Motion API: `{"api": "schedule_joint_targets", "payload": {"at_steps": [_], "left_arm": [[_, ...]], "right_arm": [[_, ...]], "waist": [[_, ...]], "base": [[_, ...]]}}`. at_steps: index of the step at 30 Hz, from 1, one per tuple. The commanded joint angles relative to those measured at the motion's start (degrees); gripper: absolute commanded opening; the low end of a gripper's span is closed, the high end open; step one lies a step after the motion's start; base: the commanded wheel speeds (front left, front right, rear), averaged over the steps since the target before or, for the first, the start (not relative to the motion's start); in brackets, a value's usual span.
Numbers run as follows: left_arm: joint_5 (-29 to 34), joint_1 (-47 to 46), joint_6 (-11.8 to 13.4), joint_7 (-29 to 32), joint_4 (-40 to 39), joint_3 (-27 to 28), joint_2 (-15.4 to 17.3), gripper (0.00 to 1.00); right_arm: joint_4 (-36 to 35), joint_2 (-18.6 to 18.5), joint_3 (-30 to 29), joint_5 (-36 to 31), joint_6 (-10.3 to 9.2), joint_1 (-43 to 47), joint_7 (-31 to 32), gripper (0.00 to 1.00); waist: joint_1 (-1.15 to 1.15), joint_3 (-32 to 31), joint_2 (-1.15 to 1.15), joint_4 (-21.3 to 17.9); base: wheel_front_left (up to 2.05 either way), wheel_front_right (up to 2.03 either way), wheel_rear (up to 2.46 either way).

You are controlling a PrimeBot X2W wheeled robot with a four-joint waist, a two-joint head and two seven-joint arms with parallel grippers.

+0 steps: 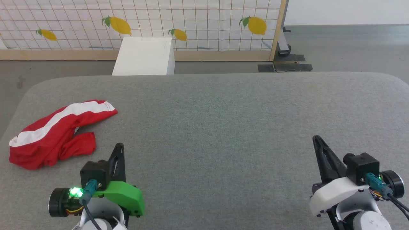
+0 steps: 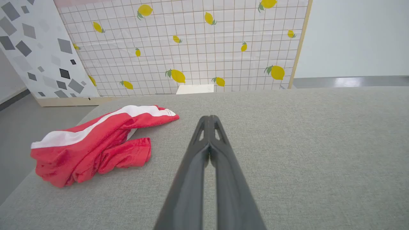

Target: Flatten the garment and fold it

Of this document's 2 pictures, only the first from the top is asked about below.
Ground right arm cable teal plug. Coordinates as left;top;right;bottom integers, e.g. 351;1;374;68
365;172;409;221

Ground lemon print partition screen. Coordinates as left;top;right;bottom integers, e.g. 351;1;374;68
0;0;289;62

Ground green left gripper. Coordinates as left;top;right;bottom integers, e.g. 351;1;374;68
93;143;146;218

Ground arm cable teal plug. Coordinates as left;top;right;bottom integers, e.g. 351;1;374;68
79;179;103;230
365;172;409;221

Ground red shorts with white stripe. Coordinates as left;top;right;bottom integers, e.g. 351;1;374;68
9;100;118;170

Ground left arm cable teal plug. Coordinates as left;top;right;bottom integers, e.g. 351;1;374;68
79;179;103;230

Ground grey fabric sofa cushion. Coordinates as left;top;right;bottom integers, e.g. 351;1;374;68
0;72;409;230

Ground white box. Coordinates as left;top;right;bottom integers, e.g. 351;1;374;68
112;37;176;76

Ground black floor plates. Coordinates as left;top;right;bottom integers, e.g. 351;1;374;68
258;54;313;73

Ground grey metal stand leg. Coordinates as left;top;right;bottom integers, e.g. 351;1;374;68
277;27;292;57

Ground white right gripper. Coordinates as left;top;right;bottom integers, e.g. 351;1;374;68
308;135;371;218

